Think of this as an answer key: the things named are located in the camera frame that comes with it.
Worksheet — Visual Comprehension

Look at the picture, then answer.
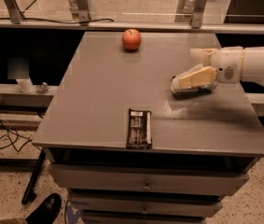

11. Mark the metal bracket post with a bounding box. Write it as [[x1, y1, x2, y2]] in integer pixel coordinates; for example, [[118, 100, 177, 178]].
[[191, 0, 207, 29], [76, 0, 90, 23], [4, 0, 24, 24]]

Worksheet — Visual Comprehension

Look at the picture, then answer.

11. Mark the left metal bracket post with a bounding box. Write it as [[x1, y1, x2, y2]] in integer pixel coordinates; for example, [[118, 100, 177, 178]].
[[4, 0, 24, 24]]

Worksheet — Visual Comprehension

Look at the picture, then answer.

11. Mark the middle metal bracket post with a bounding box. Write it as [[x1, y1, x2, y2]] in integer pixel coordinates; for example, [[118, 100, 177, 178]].
[[76, 0, 90, 23]]

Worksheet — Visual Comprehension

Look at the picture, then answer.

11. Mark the small metallic object on ledge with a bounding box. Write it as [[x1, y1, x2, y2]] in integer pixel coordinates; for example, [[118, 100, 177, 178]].
[[36, 82, 49, 93]]

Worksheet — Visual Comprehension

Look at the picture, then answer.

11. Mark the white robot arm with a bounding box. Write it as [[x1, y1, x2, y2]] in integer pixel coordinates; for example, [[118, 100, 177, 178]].
[[171, 46, 264, 93]]

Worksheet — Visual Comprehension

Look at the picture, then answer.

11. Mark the black cable on rail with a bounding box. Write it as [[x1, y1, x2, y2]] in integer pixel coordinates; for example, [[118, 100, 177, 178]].
[[0, 16, 115, 25]]

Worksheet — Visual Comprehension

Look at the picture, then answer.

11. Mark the silver blue redbull can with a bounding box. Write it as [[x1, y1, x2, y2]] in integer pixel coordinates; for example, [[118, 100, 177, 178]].
[[171, 77, 217, 94]]

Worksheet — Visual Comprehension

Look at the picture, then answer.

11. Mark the black floor stand leg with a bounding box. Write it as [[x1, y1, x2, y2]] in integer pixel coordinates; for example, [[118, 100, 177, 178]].
[[21, 151, 46, 204]]

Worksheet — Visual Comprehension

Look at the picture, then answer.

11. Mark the red apple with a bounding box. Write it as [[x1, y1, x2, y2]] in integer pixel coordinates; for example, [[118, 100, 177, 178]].
[[121, 29, 142, 50]]

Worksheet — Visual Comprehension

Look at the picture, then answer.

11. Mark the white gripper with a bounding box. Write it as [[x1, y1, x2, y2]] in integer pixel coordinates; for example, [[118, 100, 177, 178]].
[[171, 47, 243, 91]]

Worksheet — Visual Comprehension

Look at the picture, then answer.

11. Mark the black snack bar wrapper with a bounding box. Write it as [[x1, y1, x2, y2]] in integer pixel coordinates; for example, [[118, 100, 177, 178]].
[[126, 109, 152, 149]]

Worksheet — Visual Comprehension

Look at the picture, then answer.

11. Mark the white pump soap bottle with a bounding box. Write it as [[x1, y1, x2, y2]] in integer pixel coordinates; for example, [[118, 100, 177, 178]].
[[17, 77, 35, 94]]

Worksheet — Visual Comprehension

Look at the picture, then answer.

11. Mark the black shoe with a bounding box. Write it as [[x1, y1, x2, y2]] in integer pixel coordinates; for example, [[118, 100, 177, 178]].
[[25, 193, 62, 224]]

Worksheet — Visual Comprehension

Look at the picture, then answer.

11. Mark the grey drawer cabinet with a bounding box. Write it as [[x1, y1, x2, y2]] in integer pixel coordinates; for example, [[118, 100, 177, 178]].
[[33, 32, 264, 224]]

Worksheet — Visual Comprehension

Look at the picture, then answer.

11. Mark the right metal bracket post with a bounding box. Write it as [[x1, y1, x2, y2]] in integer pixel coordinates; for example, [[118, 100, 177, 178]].
[[191, 0, 207, 29]]

